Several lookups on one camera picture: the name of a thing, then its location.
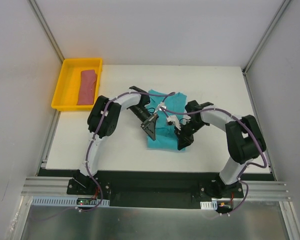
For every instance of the aluminium front rail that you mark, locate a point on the aluminium front rail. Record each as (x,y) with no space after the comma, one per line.
(275,191)

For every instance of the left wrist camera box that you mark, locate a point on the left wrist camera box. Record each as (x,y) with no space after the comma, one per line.
(160,107)

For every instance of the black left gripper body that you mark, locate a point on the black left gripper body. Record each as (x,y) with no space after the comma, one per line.
(149,122)

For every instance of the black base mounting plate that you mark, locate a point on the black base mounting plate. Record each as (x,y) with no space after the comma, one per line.
(142,189)

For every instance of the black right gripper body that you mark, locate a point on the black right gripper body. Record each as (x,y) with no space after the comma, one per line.
(184,135)

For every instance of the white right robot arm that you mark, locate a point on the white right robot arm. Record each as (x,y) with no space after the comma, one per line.
(245,142)

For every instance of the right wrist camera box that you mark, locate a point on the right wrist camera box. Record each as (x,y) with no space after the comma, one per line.
(172,120)

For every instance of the yellow plastic bin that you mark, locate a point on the yellow plastic bin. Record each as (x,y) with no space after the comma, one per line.
(67,89)

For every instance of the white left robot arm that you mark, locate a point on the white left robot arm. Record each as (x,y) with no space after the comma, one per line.
(102,122)

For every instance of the right white cable duct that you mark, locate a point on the right white cable duct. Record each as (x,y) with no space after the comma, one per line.
(209,205)

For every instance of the left aluminium corner post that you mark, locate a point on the left aluminium corner post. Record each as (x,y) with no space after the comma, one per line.
(46,29)

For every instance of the cyan t shirt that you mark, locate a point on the cyan t shirt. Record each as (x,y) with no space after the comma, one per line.
(165,138)

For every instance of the aluminium corner post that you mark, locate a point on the aluminium corner post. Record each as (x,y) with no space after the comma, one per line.
(267,34)
(46,29)

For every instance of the red folded t shirt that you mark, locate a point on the red folded t shirt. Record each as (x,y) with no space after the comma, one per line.
(87,89)

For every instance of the right aluminium corner post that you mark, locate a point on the right aluminium corner post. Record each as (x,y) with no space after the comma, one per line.
(267,34)

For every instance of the left grey cable duct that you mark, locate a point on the left grey cable duct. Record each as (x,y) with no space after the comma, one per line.
(54,201)

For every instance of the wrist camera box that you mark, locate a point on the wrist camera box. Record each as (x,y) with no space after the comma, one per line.
(160,107)
(172,120)

